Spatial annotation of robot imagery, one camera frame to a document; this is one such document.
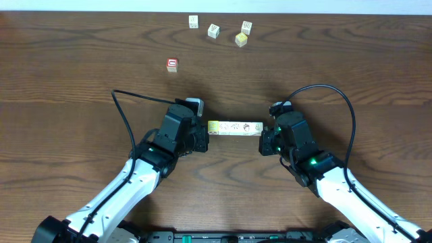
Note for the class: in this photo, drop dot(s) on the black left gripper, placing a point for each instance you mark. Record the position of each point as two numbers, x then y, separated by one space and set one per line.
202 139

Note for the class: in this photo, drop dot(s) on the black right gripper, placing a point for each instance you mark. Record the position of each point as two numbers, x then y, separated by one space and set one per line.
266 137

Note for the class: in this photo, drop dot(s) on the wooden block with animal drawing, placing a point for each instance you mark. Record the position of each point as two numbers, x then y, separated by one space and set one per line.
193 22

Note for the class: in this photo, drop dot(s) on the plain white wooden block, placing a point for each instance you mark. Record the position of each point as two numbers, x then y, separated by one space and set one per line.
224 128

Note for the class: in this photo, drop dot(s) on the yellow block with ball picture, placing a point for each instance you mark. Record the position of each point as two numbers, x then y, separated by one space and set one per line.
213 127

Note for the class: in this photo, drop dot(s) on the wooden block with lattice top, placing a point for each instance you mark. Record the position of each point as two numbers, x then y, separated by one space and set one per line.
246 27

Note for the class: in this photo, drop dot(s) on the wooden block with number three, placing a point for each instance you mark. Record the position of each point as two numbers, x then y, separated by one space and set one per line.
213 31

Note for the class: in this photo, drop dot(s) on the yellow top wooden block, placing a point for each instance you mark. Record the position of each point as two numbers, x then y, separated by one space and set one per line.
241 39

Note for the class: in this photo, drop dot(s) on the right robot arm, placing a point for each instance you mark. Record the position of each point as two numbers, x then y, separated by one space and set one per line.
327 177

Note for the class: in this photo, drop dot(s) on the red top wooden block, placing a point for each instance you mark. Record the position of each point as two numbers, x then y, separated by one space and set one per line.
172 65

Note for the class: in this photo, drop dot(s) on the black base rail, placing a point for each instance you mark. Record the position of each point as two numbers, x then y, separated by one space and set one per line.
171 237

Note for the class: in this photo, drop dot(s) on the yellow letter G block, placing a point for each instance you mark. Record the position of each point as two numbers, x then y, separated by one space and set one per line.
257 128

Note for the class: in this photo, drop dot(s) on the yellow letter K block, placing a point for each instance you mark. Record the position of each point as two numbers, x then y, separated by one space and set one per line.
246 129

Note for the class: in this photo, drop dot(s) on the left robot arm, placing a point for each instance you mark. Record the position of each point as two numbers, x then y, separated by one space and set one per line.
147 166

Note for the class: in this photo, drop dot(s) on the green edged wooden block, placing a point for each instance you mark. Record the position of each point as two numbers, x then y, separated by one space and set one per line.
235 128

